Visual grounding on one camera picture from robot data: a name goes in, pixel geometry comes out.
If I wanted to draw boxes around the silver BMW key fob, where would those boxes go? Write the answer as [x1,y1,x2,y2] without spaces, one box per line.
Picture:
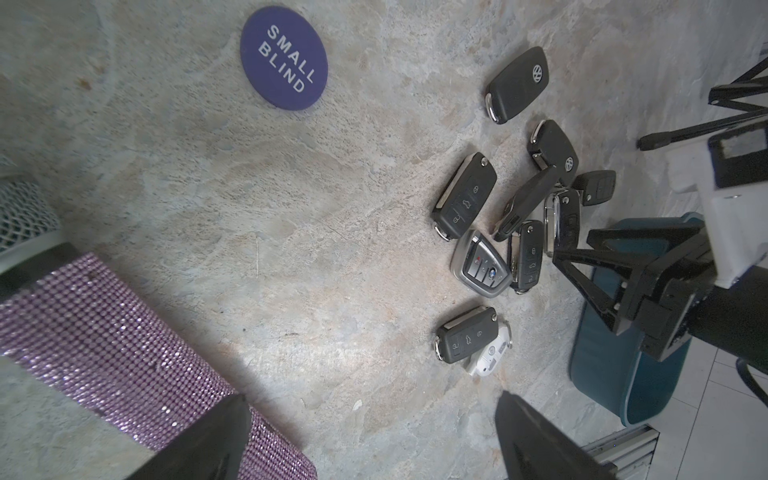
[450,229,512,298]

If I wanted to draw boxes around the black VW key top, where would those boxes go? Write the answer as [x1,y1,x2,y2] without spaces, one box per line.
[484,46,550,125]

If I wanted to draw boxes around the black key fob bottom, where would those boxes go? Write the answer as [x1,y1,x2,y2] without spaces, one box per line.
[433,306,499,364]

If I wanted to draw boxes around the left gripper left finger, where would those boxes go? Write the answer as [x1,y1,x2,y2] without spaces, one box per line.
[130,394,252,479]

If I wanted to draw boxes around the teal storage tray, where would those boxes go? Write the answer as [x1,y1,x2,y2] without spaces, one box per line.
[569,212,704,427]

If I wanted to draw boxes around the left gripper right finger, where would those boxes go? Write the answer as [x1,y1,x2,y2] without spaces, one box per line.
[494,391,615,480]

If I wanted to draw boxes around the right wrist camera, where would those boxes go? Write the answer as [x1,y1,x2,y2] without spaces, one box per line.
[664,118,767,289]

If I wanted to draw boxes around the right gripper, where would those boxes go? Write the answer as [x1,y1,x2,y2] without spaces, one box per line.
[552,223,714,362]

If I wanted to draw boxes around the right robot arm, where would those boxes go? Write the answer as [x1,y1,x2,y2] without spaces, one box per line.
[553,218,767,426]

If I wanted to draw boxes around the black chrome key fob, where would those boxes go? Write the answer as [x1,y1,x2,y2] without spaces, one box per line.
[544,188,581,257]

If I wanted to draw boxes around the white key fob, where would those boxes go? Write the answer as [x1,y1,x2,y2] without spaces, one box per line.
[465,321,512,377]

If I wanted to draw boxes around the purple glitter tube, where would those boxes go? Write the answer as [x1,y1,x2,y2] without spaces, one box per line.
[0,179,319,480]

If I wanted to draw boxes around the purple small blind chip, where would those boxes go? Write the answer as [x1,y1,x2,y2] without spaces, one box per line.
[240,5,329,111]

